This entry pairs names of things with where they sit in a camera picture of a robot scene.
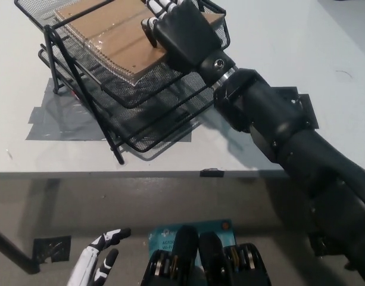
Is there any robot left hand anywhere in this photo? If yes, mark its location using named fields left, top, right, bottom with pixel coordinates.
left=67, top=228, right=132, bottom=286

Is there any brown spiral notebook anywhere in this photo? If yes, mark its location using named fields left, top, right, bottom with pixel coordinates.
left=54, top=0, right=224, bottom=87

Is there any black mesh file tray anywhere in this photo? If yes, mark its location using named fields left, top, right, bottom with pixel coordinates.
left=14, top=0, right=232, bottom=166

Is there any black floor tape patch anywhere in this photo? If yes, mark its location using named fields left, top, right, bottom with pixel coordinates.
left=32, top=235, right=72, bottom=265

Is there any black table leg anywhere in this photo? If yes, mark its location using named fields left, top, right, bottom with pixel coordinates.
left=0, top=225, right=40, bottom=274

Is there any grey tape patch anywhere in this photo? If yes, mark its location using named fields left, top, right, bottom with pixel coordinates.
left=24, top=77, right=192, bottom=142

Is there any small black tape strip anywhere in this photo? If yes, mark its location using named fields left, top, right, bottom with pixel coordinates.
left=199, top=168, right=224, bottom=179

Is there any large black tape patch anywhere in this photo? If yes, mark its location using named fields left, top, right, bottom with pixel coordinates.
left=271, top=86, right=319, bottom=129

